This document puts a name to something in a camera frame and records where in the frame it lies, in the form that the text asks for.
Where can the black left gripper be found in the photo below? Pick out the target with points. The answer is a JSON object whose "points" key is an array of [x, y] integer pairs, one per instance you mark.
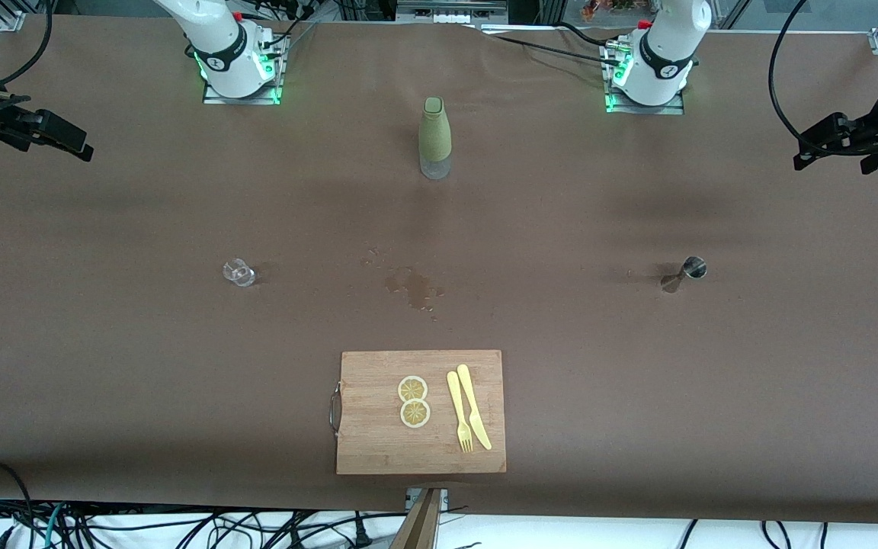
{"points": [[863, 133]]}

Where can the steel measuring jigger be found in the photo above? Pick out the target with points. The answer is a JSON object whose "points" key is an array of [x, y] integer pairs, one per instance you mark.
{"points": [[687, 273]]}

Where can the clear glass cup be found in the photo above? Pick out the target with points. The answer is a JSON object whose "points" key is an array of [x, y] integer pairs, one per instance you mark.
{"points": [[239, 272]]}

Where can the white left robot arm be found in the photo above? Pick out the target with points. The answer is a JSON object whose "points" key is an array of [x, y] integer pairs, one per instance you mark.
{"points": [[668, 46]]}

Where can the brown table cover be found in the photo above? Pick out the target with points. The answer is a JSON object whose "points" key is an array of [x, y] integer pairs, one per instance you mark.
{"points": [[180, 381]]}

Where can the green sleeved glass bottle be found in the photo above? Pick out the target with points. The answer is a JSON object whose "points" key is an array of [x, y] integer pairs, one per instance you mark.
{"points": [[435, 133]]}

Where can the lemon slice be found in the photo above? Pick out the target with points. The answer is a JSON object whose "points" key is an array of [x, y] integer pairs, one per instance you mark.
{"points": [[412, 389], [414, 413]]}

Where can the bamboo cutting board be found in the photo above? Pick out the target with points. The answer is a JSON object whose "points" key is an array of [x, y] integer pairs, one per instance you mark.
{"points": [[378, 442]]}

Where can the yellow plastic knife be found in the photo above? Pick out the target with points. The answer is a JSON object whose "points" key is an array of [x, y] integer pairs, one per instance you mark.
{"points": [[474, 408]]}

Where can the yellow plastic fork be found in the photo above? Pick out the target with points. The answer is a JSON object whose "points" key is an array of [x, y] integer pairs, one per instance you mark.
{"points": [[457, 408]]}

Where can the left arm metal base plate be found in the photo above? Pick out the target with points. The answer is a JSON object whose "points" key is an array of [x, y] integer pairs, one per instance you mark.
{"points": [[675, 109]]}

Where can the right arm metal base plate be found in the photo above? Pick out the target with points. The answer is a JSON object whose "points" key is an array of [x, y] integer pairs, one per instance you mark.
{"points": [[271, 95]]}

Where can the metal bracket under post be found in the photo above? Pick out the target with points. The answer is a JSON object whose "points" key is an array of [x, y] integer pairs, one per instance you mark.
{"points": [[411, 497]]}

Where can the wooden post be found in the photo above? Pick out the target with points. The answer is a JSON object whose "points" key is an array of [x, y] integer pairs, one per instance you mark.
{"points": [[420, 526]]}

